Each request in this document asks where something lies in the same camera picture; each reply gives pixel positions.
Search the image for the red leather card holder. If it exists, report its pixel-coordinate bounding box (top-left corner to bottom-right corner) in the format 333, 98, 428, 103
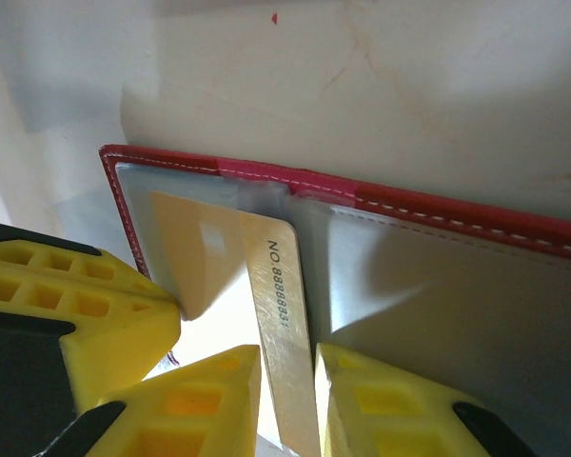
97, 142, 571, 457

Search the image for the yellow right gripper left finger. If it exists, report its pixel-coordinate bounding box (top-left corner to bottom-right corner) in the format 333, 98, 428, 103
40, 344, 264, 457

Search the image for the gold plastic card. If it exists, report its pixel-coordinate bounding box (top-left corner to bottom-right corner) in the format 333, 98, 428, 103
149, 189, 323, 451

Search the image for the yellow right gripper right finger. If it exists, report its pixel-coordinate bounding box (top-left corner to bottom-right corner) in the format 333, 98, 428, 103
315, 341, 544, 457

